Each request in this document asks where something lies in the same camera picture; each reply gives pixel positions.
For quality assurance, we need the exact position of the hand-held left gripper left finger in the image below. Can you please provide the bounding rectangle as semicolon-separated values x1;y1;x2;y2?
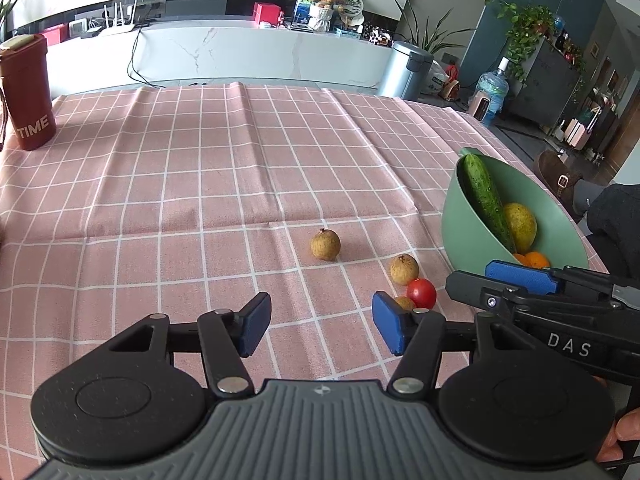
107;292;272;396

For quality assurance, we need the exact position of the flat red box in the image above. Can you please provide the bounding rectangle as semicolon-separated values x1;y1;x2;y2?
40;25;68;47

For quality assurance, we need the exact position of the white marble television console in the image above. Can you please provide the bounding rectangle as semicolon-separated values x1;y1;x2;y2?
0;0;396;96

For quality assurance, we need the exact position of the person's dark trouser leg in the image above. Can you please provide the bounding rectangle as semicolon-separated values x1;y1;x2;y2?
575;182;640;276

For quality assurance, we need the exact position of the long-leaf potted plant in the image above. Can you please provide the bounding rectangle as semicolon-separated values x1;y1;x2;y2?
395;0;476;61

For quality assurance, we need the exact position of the red cherry tomato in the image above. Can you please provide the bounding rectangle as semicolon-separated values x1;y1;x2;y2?
406;278;437;310

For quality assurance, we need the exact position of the white ribbed pot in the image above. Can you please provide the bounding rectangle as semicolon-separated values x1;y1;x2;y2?
309;5;335;32

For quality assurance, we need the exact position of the red gift box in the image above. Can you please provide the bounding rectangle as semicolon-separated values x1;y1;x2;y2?
252;2;281;26

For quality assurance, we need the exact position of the green colander bowl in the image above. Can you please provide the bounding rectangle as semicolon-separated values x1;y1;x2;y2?
441;147;591;277

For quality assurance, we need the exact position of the silver pedal trash bin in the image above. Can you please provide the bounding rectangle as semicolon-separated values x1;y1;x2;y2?
377;41;435;102

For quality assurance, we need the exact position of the brown leather bag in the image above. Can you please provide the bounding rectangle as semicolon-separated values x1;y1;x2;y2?
532;150;583;211

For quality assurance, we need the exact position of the thin-leaf plant in glass vase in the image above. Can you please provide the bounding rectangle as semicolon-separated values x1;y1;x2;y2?
0;0;26;41

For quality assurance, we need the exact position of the grey sideboard cabinet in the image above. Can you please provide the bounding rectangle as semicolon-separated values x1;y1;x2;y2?
505;40;586;128

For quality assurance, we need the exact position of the red tumbler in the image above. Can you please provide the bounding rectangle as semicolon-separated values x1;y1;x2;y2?
0;34;56;152

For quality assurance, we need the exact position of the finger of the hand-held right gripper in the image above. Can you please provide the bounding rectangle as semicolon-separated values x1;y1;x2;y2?
485;260;616;295
446;271;521;317

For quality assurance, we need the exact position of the pink case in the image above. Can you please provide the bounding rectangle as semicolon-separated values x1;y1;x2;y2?
562;119;591;150

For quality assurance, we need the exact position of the white router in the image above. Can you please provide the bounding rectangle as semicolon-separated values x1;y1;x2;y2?
102;2;139;36

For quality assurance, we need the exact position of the yellow-green mango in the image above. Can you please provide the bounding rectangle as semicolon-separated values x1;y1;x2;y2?
502;202;538;254

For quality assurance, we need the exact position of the trailing green houseplant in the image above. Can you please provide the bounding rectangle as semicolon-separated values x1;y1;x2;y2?
495;0;556;81

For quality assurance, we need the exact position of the blue water jug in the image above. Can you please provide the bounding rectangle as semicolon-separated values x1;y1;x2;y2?
472;57;511;126

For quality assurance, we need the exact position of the pink checkered tablecloth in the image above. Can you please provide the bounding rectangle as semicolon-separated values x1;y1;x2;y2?
0;82;608;480

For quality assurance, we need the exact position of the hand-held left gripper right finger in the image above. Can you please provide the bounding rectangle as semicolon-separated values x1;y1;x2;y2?
372;291;531;396

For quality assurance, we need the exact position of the white plastic bag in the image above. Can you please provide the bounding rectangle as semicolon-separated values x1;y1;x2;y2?
425;62;451;95

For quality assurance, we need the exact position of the green cucumber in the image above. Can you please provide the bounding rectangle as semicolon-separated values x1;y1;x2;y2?
460;154;517;253

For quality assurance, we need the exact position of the black power cable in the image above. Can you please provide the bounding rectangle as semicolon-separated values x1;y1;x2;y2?
126;25;166;90

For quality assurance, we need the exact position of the person's right hand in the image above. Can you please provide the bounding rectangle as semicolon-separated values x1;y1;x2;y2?
597;406;640;463

